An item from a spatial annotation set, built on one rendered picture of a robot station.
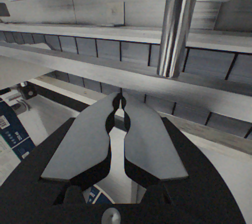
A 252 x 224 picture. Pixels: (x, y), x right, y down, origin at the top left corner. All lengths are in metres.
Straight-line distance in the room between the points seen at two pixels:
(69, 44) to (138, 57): 0.12
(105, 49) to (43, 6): 0.20
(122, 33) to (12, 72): 0.16
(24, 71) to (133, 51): 0.16
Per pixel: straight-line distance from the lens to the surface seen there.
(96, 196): 0.56
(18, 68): 0.24
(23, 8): 0.42
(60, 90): 0.23
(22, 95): 0.38
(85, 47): 0.21
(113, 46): 0.18
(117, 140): 0.27
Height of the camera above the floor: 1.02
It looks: 47 degrees down
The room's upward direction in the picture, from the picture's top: 133 degrees counter-clockwise
